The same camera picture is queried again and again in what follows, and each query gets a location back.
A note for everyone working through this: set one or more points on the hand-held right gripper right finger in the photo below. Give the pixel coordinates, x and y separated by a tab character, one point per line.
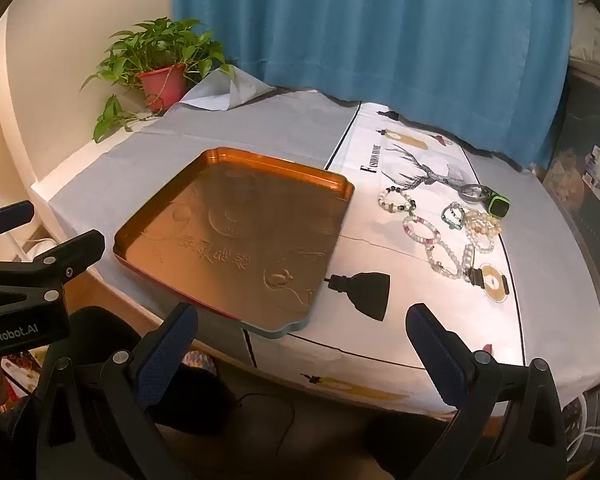
437	360

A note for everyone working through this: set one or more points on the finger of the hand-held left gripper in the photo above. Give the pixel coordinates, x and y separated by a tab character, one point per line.
10	217
72	252

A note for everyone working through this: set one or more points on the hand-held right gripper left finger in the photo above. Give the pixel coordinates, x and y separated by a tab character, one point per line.
162	360

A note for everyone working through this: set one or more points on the orange metal tray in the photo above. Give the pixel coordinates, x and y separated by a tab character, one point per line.
230	240

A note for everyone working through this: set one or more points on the colourful patterned cloth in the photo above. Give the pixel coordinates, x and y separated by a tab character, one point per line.
15	375

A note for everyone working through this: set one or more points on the white printed tablecloth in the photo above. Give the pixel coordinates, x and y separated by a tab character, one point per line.
405	330

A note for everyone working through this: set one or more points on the grey table cloth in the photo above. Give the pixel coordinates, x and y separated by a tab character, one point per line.
155	160

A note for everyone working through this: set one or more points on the green watch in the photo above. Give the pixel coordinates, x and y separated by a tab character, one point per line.
498	204

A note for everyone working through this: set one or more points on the silver bangle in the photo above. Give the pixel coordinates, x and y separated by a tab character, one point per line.
472	193

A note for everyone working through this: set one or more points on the potted green plant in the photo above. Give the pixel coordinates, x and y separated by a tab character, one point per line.
160	67

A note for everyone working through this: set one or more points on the dark printed cover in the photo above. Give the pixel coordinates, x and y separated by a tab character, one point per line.
585	210

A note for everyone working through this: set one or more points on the blue curtain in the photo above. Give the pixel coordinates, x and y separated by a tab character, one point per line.
380	35

